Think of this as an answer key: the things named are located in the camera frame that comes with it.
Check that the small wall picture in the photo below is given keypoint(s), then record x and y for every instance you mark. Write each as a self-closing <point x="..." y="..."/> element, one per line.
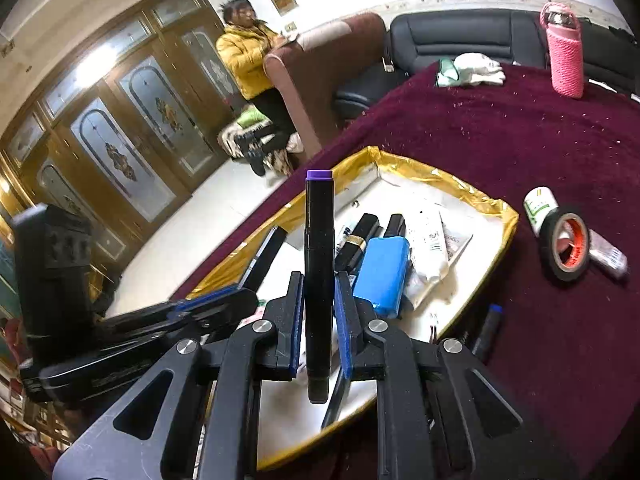
<point x="284" y="0"/>

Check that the black lipstick gold band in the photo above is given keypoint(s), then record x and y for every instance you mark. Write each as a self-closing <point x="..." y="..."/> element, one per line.
<point x="362" y="230"/>

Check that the blue rectangular block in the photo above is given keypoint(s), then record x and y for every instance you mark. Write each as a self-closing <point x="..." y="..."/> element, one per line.
<point x="382" y="275"/>

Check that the black marker pen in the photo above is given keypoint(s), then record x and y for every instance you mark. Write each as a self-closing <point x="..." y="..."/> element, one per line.
<point x="265" y="255"/>

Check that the wooden doors with glass panels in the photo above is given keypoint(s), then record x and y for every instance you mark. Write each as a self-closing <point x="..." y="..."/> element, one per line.
<point x="125" y="125"/>

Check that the white gloves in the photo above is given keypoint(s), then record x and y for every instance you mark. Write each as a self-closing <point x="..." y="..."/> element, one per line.
<point x="480" y="72"/>

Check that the maroon tablecloth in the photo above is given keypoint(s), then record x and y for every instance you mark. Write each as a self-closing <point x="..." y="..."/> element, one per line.
<point x="550" y="150"/>

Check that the grey glitter tube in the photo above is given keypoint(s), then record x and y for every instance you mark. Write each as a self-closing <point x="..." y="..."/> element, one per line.
<point x="607" y="255"/>

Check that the lime green bag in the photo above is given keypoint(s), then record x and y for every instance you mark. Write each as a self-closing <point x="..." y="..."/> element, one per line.
<point x="252" y="119"/>

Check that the white tray yellow tape rim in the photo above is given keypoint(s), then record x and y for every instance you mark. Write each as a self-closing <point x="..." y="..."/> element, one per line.
<point x="465" y="280"/>

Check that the mint green cloth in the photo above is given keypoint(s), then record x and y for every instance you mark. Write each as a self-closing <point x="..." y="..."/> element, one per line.
<point x="446" y="77"/>

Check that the black leather sofa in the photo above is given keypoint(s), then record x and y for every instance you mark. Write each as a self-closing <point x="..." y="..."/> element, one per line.
<point x="450" y="30"/>

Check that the small white green bottle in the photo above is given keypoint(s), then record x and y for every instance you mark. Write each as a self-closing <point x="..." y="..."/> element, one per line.
<point x="540" y="205"/>

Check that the white printed packet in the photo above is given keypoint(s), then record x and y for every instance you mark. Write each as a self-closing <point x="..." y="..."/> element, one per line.
<point x="457" y="242"/>

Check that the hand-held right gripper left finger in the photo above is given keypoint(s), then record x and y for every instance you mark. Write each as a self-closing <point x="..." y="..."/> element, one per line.
<point x="298" y="330"/>

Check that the black tape roll red core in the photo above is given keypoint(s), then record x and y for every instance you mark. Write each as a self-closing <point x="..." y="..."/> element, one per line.
<point x="550" y="255"/>

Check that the bottle with pink knitted sleeve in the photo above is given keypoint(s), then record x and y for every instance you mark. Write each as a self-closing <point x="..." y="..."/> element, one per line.
<point x="565" y="60"/>

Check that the black pen with blue cap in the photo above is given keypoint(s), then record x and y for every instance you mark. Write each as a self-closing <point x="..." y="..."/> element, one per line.
<point x="487" y="332"/>

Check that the black marker purple cap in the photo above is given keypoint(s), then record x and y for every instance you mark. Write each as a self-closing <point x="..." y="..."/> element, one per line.
<point x="320" y="240"/>

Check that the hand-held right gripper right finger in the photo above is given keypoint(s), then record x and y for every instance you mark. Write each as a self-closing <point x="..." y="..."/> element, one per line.
<point x="343" y="330"/>

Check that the white squeeze tube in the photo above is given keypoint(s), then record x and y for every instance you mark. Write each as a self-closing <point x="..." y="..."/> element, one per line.
<point x="427" y="245"/>

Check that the brown armchair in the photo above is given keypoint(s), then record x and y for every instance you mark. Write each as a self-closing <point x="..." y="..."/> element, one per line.
<point x="310" y="90"/>

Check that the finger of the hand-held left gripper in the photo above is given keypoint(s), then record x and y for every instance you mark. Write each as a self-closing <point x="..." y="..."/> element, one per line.
<point x="110" y="365"/>
<point x="210" y="307"/>

